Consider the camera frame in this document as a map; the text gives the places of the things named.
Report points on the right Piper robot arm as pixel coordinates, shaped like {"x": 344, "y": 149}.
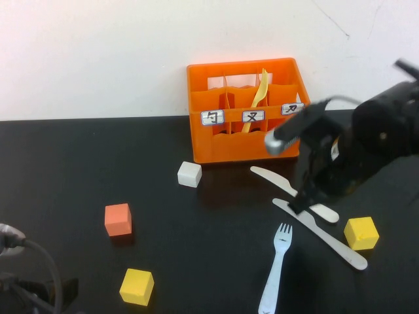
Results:
{"x": 383, "y": 131}

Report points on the cream white plastic knife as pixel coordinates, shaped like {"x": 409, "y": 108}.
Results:
{"x": 271, "y": 178}

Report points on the paper label fork character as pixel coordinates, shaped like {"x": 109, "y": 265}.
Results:
{"x": 253, "y": 116}

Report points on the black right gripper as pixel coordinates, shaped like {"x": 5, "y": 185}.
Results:
{"x": 319, "y": 163}

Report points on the yellow plastic fork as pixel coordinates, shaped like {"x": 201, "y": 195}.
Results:
{"x": 261, "y": 91}

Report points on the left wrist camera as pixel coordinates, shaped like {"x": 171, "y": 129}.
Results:
{"x": 10, "y": 233}

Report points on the paper label spoon character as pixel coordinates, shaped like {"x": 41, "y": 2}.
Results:
{"x": 212, "y": 117}

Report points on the orange plastic cutlery crate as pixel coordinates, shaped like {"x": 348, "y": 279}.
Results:
{"x": 235, "y": 147}

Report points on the grey plastic knife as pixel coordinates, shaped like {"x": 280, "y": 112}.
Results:
{"x": 340, "y": 250}

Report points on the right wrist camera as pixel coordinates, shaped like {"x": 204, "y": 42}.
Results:
{"x": 288, "y": 134}

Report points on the yellow foam cube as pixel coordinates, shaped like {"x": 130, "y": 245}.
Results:
{"x": 135, "y": 288}
{"x": 361, "y": 233}

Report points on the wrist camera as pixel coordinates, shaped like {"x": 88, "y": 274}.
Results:
{"x": 10, "y": 233}
{"x": 288, "y": 134}

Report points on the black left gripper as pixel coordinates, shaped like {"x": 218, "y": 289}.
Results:
{"x": 19, "y": 294}

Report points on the pale blue plastic fork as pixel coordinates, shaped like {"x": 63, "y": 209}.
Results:
{"x": 276, "y": 271}

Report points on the white foam cube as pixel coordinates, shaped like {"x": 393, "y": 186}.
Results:
{"x": 189, "y": 175}

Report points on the orange foam cube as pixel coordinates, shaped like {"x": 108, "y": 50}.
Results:
{"x": 118, "y": 219}

